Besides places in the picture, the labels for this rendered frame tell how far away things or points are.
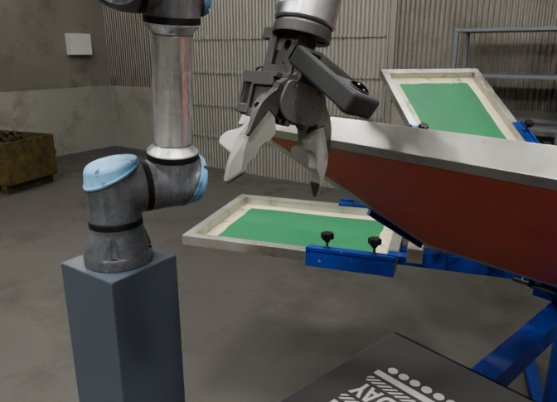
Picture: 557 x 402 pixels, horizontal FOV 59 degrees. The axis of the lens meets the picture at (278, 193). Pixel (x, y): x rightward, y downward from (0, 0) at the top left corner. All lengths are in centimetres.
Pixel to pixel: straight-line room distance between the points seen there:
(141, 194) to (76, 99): 746
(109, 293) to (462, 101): 219
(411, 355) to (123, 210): 75
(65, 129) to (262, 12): 370
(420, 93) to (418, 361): 179
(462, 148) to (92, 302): 83
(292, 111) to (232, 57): 631
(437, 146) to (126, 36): 797
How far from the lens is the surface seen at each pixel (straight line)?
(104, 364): 122
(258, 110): 55
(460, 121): 269
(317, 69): 56
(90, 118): 868
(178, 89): 107
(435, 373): 124
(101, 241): 112
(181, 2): 103
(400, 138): 67
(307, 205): 225
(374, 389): 117
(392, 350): 130
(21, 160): 667
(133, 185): 109
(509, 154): 61
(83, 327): 123
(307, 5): 60
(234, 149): 55
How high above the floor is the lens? 165
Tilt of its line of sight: 16 degrees down
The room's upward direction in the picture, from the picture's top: straight up
